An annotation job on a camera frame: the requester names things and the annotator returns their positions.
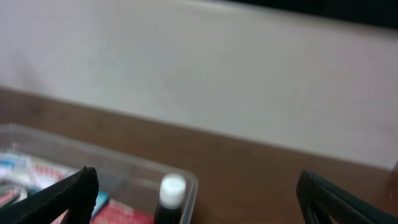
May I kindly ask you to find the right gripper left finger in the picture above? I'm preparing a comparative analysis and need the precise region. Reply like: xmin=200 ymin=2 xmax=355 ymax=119
xmin=1 ymin=167 xmax=99 ymax=224

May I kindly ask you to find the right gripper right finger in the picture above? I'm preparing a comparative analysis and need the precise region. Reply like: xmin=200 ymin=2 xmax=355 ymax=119
xmin=296 ymin=170 xmax=397 ymax=224

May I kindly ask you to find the red medicine box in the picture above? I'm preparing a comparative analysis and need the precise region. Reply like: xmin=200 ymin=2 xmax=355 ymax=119
xmin=51 ymin=198 xmax=156 ymax=224

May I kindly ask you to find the white Panadol box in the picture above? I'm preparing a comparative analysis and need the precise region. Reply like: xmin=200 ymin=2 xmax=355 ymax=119
xmin=1 ymin=152 xmax=78 ymax=190

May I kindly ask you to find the green Zam-Buk box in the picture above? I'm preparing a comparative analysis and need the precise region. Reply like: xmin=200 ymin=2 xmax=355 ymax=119
xmin=1 ymin=184 xmax=29 ymax=208

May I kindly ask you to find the dark bottle white cap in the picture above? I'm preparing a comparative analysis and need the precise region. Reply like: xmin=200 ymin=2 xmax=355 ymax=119
xmin=153 ymin=174 xmax=187 ymax=224

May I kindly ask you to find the clear plastic container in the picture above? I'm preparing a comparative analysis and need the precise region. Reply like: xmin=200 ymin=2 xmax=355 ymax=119
xmin=1 ymin=124 xmax=198 ymax=224

